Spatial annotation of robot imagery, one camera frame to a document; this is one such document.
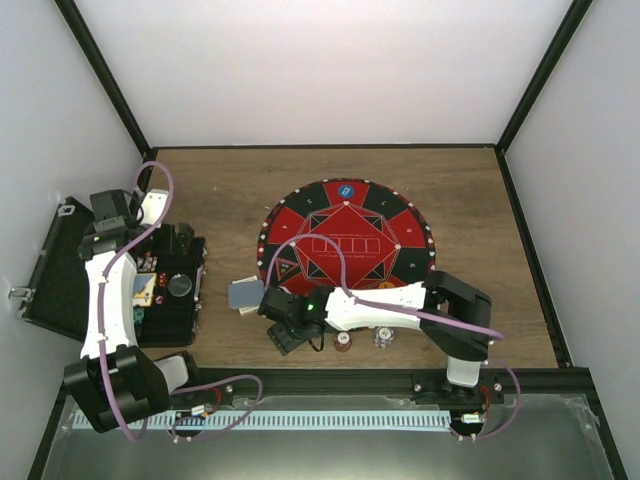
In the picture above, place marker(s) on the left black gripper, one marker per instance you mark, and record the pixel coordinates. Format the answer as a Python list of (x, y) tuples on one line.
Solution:
[(183, 242)]

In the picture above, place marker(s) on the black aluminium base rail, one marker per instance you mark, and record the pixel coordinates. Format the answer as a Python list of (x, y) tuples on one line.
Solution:
[(425, 386)]

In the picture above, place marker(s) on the round red black poker mat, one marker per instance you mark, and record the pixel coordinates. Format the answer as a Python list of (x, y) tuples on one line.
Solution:
[(357, 243)]

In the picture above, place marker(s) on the black round dealer button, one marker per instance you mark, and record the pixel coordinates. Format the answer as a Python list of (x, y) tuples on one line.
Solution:
[(179, 285)]

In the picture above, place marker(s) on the light blue slotted cable duct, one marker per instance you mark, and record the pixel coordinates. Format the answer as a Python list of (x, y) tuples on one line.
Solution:
[(400, 420)]

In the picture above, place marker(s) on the orange brown poker chip stack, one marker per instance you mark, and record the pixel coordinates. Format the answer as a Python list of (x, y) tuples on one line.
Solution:
[(342, 342)]

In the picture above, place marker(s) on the black frame post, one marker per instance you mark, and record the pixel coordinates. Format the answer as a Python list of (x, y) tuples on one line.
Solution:
[(561, 39), (91, 50)]

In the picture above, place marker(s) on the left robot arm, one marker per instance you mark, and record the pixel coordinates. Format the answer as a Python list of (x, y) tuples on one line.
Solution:
[(115, 383)]

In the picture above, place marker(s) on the black frame post left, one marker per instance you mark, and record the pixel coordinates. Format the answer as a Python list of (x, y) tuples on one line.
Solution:
[(91, 50)]

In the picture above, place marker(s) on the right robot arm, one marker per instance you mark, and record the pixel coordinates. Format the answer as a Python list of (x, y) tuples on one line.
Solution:
[(454, 315)]

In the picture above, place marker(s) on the black poker set case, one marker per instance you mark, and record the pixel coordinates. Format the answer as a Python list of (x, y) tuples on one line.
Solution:
[(57, 295)]

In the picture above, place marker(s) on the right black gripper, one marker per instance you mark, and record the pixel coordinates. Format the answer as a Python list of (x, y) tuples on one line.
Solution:
[(279, 336)]

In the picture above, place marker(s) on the blue small blind button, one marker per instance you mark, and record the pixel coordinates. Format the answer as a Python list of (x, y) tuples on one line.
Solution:
[(346, 191)]

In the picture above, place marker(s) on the blue white poker chip stack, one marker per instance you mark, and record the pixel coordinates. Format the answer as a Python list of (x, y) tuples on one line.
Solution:
[(383, 337)]

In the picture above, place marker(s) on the card deck in case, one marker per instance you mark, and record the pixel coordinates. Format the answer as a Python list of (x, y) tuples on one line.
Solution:
[(143, 287)]

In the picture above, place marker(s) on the black frame post right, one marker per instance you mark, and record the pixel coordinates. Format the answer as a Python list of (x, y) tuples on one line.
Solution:
[(561, 39)]

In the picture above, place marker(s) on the triangular all in marker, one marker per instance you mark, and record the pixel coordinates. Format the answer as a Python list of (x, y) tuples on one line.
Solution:
[(286, 269)]

